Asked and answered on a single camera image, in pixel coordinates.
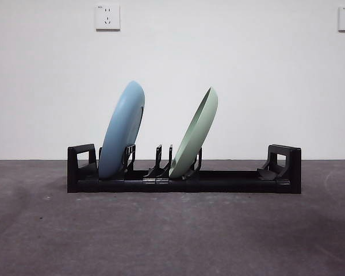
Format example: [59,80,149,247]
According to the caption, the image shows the pale green round plate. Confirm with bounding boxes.
[168,86,219,178]

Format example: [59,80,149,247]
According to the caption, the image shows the blue round plate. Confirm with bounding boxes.
[98,80,146,179]

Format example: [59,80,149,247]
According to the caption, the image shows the black plastic plate rack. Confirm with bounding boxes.
[67,143,302,194]

